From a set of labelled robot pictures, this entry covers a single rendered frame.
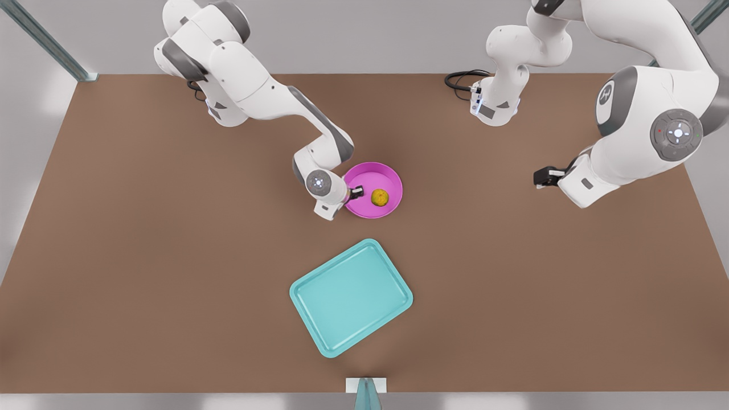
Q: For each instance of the silver frame post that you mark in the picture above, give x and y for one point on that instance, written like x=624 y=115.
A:
x=701 y=17
x=367 y=393
x=45 y=40

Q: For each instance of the magenta plate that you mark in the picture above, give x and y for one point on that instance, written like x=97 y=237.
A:
x=380 y=185

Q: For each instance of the orange fruit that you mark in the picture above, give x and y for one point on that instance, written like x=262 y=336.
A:
x=380 y=197

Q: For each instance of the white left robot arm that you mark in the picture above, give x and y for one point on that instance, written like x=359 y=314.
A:
x=655 y=119

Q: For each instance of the teal tray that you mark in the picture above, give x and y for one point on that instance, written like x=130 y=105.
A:
x=351 y=297

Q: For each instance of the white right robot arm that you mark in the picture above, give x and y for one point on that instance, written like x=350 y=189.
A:
x=245 y=85

